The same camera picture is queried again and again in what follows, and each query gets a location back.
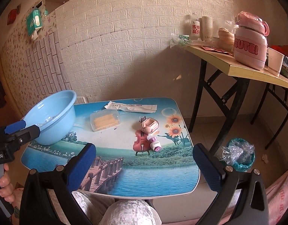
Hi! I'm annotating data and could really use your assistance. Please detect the green tissue box on wall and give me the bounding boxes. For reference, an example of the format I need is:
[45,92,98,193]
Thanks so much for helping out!
[26,9,42,41]

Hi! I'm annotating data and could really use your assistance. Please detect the small table with scenery print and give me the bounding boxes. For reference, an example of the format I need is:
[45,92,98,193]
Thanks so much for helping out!
[21,97,200,199]

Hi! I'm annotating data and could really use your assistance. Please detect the green printed plastic bag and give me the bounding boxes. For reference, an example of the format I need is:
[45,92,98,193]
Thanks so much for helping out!
[170,33,192,48]

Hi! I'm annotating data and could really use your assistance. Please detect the clear toothpick box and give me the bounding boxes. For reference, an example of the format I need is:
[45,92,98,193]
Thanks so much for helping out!
[90,109,121,132]

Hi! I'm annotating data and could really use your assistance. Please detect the yellow folding table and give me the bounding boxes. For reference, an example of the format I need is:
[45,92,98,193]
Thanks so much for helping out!
[184,45,288,155]

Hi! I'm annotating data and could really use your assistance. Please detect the white cup on table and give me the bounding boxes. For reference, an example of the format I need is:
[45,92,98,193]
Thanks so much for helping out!
[268,47,284,77]

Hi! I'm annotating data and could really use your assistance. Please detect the bread in plastic bag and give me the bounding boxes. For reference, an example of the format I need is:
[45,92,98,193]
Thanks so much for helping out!
[218,27,235,49]

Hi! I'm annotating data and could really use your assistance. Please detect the small purple cap bottle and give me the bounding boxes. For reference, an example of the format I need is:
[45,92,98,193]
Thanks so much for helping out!
[149,137,162,152]

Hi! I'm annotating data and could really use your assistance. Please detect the person's left hand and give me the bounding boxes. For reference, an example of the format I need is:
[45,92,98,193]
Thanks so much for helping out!
[0,163,23,224]

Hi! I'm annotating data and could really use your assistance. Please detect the green lined trash bin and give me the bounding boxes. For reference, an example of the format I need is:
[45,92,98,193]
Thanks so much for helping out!
[219,138,255,172]

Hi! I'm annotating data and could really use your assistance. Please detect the light blue plastic basin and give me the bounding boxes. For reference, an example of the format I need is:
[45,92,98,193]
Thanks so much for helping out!
[23,90,77,146]

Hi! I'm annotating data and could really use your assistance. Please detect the white paper roll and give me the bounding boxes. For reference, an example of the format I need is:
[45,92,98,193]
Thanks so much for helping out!
[201,16,213,40]

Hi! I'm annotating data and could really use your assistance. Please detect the white long paper packet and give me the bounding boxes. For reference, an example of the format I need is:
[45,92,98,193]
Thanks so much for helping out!
[104,101,157,113]

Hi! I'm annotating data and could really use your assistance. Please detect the pink plastic holder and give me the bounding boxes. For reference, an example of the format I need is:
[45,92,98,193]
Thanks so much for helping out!
[140,118,159,135]

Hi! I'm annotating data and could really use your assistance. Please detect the clear bottle red label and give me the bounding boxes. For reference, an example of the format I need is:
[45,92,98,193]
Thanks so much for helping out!
[190,13,200,40]

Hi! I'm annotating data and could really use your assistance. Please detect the pink cute jug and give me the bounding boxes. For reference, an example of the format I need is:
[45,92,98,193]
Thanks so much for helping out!
[233,11,270,70]

